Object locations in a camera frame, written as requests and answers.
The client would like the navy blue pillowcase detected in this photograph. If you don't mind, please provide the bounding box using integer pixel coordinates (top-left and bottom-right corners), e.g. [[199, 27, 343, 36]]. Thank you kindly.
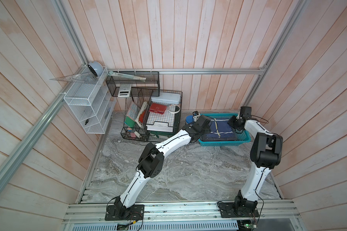
[[200, 118, 237, 142]]

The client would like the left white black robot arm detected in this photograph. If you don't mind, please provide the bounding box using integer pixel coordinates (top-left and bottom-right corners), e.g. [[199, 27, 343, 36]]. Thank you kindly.
[[114, 115, 211, 219]]

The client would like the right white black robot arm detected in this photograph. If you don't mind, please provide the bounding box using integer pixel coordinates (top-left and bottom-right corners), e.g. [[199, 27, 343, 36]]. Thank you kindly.
[[228, 106, 283, 217]]

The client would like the teal plastic basket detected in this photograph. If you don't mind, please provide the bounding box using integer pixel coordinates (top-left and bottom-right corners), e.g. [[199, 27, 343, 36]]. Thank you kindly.
[[198, 113, 251, 146]]

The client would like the blue lidded pen jar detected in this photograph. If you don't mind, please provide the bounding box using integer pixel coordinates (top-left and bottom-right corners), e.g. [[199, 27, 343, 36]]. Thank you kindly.
[[185, 115, 194, 125]]

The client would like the white plastic box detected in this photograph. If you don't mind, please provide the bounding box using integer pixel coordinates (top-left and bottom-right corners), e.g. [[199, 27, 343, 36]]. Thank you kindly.
[[151, 92, 181, 105]]

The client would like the red wallet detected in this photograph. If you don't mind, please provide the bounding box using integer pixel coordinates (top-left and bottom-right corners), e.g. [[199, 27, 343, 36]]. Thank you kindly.
[[149, 103, 167, 115]]

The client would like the green book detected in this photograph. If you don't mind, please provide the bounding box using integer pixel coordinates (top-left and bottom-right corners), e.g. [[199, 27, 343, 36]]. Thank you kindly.
[[124, 116, 136, 129]]

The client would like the white calculator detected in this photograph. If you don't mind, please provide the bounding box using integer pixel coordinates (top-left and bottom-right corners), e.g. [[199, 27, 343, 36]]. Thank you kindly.
[[118, 84, 132, 98]]

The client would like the clear set square ruler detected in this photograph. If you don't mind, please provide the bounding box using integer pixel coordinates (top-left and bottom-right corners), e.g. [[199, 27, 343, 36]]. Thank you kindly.
[[108, 71, 146, 81]]

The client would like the small round grey clock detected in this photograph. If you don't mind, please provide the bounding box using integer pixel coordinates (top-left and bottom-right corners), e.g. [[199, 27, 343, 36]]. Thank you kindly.
[[87, 61, 104, 78]]

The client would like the clear triangle ruler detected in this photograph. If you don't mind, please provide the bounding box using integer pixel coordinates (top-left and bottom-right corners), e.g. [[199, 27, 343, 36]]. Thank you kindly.
[[51, 73, 95, 84]]

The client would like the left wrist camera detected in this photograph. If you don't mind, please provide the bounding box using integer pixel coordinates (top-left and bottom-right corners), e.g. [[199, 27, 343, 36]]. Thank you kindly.
[[193, 111, 201, 122]]

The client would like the black wire desk organizer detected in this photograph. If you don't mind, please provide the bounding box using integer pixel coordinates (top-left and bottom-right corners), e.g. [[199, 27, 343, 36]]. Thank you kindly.
[[120, 87, 183, 142]]

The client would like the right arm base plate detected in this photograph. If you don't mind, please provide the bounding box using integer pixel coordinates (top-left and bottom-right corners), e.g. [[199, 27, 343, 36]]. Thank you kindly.
[[217, 201, 259, 218]]

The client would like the black wire hanging basket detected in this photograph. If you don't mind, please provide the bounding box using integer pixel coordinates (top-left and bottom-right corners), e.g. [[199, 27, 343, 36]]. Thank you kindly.
[[105, 71, 161, 97]]

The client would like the aluminium front rail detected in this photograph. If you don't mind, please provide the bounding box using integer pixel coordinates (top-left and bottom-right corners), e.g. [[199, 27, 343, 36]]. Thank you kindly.
[[62, 200, 301, 224]]

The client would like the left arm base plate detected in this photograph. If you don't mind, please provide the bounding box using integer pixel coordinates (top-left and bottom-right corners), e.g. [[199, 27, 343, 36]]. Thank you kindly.
[[105, 205, 145, 221]]

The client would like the white wire wall shelf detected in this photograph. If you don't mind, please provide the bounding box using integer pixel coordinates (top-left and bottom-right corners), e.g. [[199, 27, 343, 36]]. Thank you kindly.
[[64, 66, 116, 134]]

